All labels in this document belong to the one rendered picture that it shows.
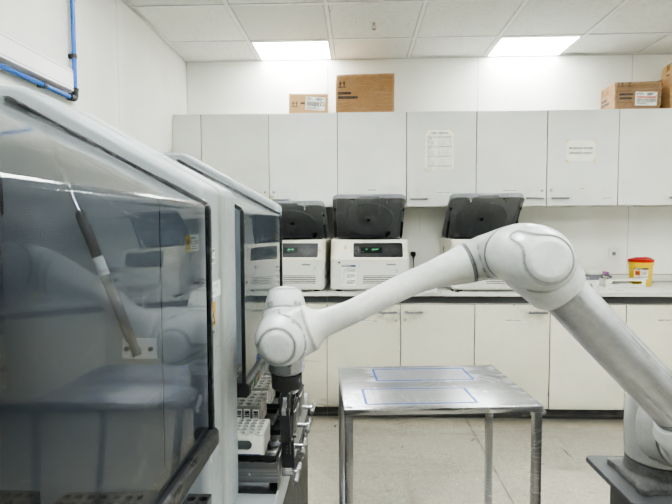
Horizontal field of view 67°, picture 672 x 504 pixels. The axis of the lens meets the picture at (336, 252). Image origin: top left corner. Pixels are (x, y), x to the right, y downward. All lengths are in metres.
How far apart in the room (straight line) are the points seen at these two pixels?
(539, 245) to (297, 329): 0.50
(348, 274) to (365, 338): 0.46
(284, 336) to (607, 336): 0.66
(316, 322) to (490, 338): 2.72
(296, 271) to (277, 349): 2.54
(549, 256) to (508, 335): 2.70
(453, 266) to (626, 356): 0.40
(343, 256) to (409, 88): 1.54
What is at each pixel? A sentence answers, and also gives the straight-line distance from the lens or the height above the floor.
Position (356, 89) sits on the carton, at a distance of 3.98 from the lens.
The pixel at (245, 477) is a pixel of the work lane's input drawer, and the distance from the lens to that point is 1.33.
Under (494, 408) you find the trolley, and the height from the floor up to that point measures 0.82.
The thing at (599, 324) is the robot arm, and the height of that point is 1.16.
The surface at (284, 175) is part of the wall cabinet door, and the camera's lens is 3.86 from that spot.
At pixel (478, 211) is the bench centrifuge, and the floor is 1.46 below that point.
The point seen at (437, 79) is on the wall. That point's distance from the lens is 4.35.
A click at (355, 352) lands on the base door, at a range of 3.62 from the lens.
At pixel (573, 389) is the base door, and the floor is 0.22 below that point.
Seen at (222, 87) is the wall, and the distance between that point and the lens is 4.43.
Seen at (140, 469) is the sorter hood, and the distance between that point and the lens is 0.71.
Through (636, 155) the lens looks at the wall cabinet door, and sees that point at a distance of 4.34.
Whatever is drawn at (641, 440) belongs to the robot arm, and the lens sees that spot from 1.55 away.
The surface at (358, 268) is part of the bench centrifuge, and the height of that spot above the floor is 1.06.
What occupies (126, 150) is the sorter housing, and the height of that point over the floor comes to 1.50.
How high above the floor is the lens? 1.36
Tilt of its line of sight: 3 degrees down
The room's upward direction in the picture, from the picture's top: straight up
